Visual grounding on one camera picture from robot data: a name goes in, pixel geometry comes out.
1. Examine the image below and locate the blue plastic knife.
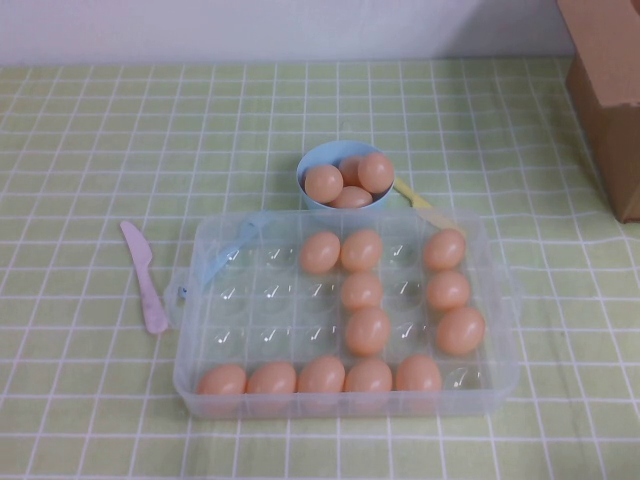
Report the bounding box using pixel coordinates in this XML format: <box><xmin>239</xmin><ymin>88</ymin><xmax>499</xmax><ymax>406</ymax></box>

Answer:
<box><xmin>199</xmin><ymin>217</ymin><xmax>274</xmax><ymax>296</ymax></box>

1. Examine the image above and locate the yellow plastic knife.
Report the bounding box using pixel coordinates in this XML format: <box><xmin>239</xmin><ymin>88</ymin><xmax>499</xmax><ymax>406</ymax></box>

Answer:
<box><xmin>393</xmin><ymin>177</ymin><xmax>466</xmax><ymax>236</ymax></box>

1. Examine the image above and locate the pink plastic knife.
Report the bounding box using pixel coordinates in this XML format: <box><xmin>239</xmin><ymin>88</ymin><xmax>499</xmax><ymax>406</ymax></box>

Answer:
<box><xmin>118</xmin><ymin>219</ymin><xmax>170</xmax><ymax>335</ymax></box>

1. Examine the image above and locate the transparent plastic egg box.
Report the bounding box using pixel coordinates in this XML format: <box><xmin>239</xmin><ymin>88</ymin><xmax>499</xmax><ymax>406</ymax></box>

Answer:
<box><xmin>163</xmin><ymin>208</ymin><xmax>521</xmax><ymax>420</ymax></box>

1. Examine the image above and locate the brown cardboard box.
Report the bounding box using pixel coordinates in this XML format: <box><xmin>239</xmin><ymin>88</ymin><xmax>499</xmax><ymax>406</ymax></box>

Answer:
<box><xmin>557</xmin><ymin>0</ymin><xmax>640</xmax><ymax>225</ymax></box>

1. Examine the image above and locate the green checked tablecloth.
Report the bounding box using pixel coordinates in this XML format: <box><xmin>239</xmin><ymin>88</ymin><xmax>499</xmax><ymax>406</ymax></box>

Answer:
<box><xmin>0</xmin><ymin>57</ymin><xmax>640</xmax><ymax>480</ymax></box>

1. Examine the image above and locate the light blue bowl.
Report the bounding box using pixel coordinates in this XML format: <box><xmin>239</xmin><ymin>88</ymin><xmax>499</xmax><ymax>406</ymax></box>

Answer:
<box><xmin>294</xmin><ymin>140</ymin><xmax>397</xmax><ymax>211</ymax></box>

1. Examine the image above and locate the orange plastic egg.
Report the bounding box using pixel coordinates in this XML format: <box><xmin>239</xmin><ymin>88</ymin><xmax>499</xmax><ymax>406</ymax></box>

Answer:
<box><xmin>337</xmin><ymin>154</ymin><xmax>365</xmax><ymax>187</ymax></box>
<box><xmin>244</xmin><ymin>360</ymin><xmax>298</xmax><ymax>395</ymax></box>
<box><xmin>296</xmin><ymin>355</ymin><xmax>347</xmax><ymax>394</ymax></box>
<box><xmin>343</xmin><ymin>358</ymin><xmax>394</xmax><ymax>394</ymax></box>
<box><xmin>304</xmin><ymin>164</ymin><xmax>345</xmax><ymax>204</ymax></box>
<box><xmin>422</xmin><ymin>227</ymin><xmax>467</xmax><ymax>272</ymax></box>
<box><xmin>196</xmin><ymin>363</ymin><xmax>248</xmax><ymax>395</ymax></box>
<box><xmin>341</xmin><ymin>271</ymin><xmax>385</xmax><ymax>311</ymax></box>
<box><xmin>426</xmin><ymin>270</ymin><xmax>472</xmax><ymax>311</ymax></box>
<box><xmin>435</xmin><ymin>305</ymin><xmax>487</xmax><ymax>357</ymax></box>
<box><xmin>395</xmin><ymin>354</ymin><xmax>443</xmax><ymax>393</ymax></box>
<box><xmin>357</xmin><ymin>152</ymin><xmax>396</xmax><ymax>194</ymax></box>
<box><xmin>330</xmin><ymin>185</ymin><xmax>374</xmax><ymax>210</ymax></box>
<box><xmin>298</xmin><ymin>229</ymin><xmax>342</xmax><ymax>274</ymax></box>
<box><xmin>343</xmin><ymin>306</ymin><xmax>392</xmax><ymax>357</ymax></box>
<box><xmin>340</xmin><ymin>228</ymin><xmax>385</xmax><ymax>273</ymax></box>

